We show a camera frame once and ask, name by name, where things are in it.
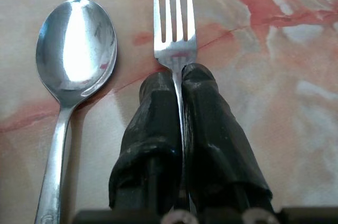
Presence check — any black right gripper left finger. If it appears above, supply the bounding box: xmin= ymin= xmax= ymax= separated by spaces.
xmin=108 ymin=71 xmax=183 ymax=216

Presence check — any silver metal fork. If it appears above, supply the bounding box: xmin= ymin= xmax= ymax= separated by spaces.
xmin=153 ymin=0 xmax=198 ymax=213

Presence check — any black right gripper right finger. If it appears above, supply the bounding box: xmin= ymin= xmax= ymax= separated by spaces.
xmin=181 ymin=63 xmax=275 ymax=216

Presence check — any silver metal spoon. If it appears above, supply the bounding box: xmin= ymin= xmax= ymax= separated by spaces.
xmin=34 ymin=0 xmax=118 ymax=224

